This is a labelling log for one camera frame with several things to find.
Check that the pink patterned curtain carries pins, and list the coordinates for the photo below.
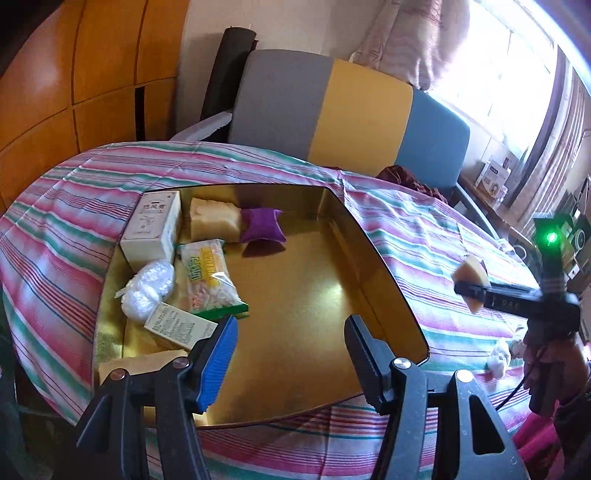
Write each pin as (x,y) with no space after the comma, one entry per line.
(415,37)

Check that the black speaker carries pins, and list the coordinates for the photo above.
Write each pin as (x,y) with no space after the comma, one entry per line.
(575,240)

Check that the grey yellow blue armchair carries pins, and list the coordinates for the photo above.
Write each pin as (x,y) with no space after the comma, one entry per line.
(360,110)

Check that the purple cloth pouch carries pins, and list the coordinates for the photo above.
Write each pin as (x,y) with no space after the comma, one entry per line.
(261,225)

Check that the wooden wardrobe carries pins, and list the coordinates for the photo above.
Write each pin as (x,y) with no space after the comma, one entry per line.
(83,74)

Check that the gold tin box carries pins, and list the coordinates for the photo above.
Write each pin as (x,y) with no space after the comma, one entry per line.
(295,286)

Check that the maroon cloth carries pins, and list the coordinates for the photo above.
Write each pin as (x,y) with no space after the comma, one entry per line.
(411,180)

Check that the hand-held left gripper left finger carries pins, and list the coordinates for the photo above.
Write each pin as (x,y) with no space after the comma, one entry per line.
(217,360)

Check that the white plastic bag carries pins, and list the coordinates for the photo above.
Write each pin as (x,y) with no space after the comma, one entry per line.
(499,357)
(147,288)

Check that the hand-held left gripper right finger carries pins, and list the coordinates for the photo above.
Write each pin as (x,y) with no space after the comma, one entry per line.
(364,360)

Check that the person's right hand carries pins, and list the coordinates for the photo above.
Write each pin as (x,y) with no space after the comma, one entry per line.
(572,369)

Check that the green and white carton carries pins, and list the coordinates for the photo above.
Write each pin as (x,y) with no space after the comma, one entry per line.
(178,325)

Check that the white printed box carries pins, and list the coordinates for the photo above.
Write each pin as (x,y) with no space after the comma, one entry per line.
(495,177)

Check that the wooden desk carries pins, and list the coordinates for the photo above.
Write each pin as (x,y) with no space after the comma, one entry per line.
(489,207)

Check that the cream cardboard box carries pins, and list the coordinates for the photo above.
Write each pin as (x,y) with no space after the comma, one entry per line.
(150,230)

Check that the yellow green snack packet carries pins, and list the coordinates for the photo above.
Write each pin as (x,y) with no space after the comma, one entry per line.
(207,277)

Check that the yellow sponge block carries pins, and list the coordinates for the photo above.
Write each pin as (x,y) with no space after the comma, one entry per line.
(214,220)
(475,279)

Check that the black rolled mat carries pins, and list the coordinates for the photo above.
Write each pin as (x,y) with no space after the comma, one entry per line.
(226,78)

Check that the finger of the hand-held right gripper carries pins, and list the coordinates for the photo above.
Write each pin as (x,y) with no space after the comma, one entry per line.
(471,291)

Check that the striped bed sheet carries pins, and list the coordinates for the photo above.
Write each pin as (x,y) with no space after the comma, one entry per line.
(69,217)

